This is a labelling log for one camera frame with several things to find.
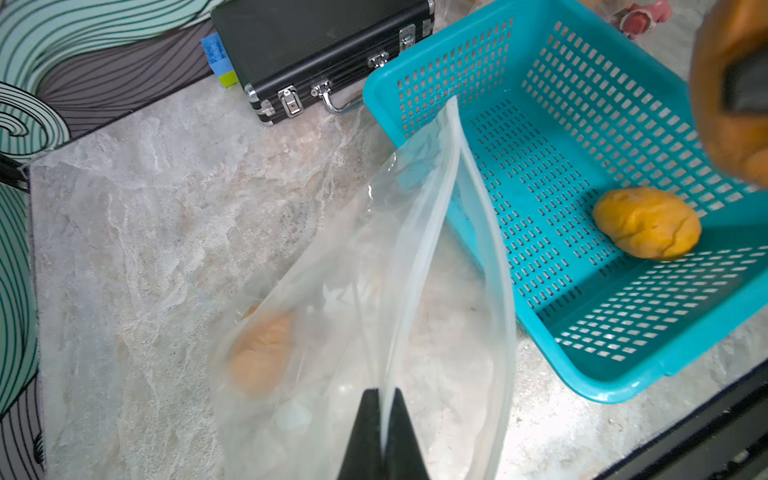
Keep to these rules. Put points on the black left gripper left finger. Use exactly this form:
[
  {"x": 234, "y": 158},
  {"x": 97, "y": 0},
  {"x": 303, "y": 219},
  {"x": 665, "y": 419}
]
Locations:
[{"x": 363, "y": 457}]

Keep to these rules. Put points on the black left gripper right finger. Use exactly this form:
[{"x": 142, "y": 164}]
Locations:
[{"x": 402, "y": 458}]

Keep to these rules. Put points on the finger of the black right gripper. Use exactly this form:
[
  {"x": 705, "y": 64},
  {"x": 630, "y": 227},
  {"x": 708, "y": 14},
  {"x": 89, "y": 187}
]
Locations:
[{"x": 745, "y": 84}]

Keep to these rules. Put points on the black aluminium case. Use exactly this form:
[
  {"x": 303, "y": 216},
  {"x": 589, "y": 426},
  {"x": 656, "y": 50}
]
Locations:
[{"x": 291, "y": 54}]

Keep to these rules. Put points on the blue small object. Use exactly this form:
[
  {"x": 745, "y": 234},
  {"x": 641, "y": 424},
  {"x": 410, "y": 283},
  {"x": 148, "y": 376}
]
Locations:
[{"x": 218, "y": 60}]

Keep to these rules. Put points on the pink small toy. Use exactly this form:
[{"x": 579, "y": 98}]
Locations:
[{"x": 639, "y": 19}]

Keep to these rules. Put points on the teal plastic basket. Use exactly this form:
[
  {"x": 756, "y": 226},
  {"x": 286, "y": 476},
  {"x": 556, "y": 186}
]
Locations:
[{"x": 559, "y": 108}]

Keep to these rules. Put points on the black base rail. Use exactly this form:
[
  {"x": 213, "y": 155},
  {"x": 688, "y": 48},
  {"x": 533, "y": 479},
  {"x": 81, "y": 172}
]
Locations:
[{"x": 725, "y": 438}]

